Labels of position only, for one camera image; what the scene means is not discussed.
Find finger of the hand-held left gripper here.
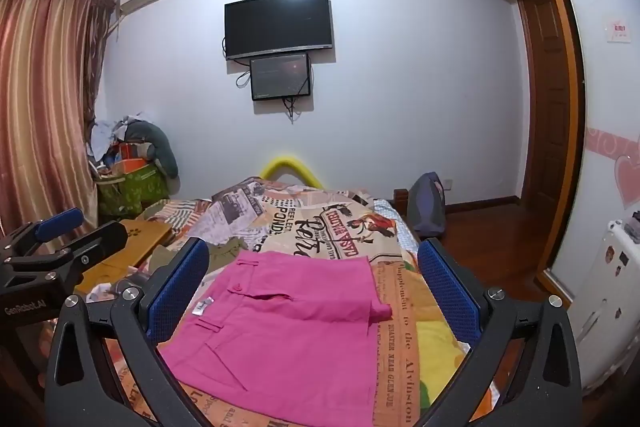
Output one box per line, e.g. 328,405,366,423
9,221,129,288
0,207,85,264

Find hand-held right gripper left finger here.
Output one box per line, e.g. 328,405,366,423
47,237,236,427

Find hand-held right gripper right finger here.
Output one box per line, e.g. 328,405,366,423
416,237,583,427

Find pink pants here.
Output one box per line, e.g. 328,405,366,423
159,252,393,418

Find wooden lap tray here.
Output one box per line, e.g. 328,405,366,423
75,219,173,295

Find printed newspaper pattern blanket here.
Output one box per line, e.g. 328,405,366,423
75,177,501,427

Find olive green garment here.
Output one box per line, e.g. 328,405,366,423
150,239,246,277

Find orange box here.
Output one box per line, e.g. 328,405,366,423
107,142,157,178

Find grey blue backpack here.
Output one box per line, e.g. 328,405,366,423
406,172,447,239

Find blue checked mattress sheet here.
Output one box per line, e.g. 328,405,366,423
375,199,426,248

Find white crumpled cloth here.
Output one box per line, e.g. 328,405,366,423
90,112,151,158

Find striped brown curtain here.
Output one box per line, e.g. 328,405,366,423
0,0,118,233

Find white appliance with stickers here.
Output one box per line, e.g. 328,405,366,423
565,217,640,388

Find yellow foam tube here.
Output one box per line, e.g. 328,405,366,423
260,157,328,188

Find brown wooden door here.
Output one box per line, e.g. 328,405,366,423
515,0,575,208

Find small black monitor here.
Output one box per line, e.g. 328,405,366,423
250,52,312,102

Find white sliding wardrobe door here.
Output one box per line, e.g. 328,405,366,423
537,0,640,288

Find pink white sticker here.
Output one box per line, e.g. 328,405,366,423
605,19,632,44

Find wooden bed post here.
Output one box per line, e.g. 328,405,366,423
392,188,412,218

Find black wall television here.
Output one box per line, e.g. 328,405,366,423
224,0,334,61

